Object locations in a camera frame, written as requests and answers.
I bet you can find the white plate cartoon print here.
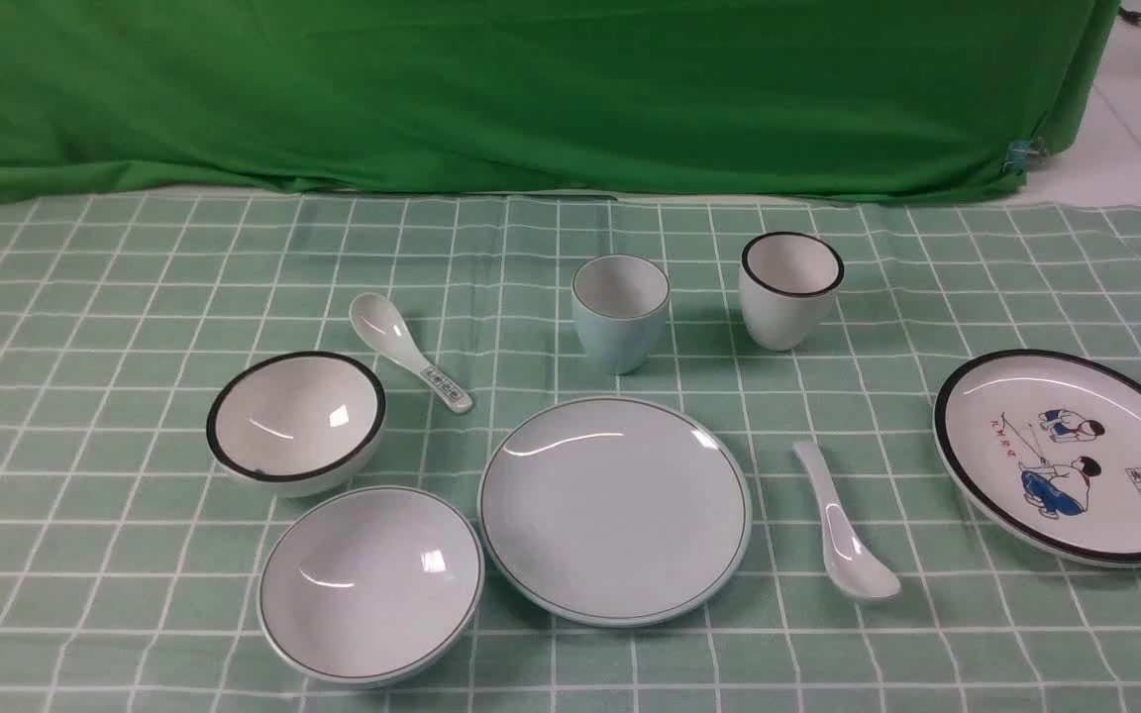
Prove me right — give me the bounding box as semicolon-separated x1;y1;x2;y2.
932;349;1141;568

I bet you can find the green backdrop cloth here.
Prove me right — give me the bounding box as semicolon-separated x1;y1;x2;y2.
0;1;1118;204

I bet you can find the green checkered tablecloth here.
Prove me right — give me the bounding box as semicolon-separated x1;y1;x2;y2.
0;193;1141;712

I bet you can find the blue clip on backdrop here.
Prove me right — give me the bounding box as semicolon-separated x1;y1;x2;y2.
1001;140;1042;175

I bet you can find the pale blue cup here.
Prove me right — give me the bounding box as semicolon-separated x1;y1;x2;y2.
571;254;671;375

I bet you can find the plain white spoon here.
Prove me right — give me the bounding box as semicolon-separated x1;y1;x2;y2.
792;441;903;603

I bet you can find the white bowl black rim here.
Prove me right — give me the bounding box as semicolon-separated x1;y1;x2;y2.
205;351;389;499

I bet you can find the white cup black rim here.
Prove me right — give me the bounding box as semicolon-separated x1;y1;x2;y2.
738;232;845;353

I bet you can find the white spoon patterned handle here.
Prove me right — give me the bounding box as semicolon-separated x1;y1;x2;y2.
349;292;474;414

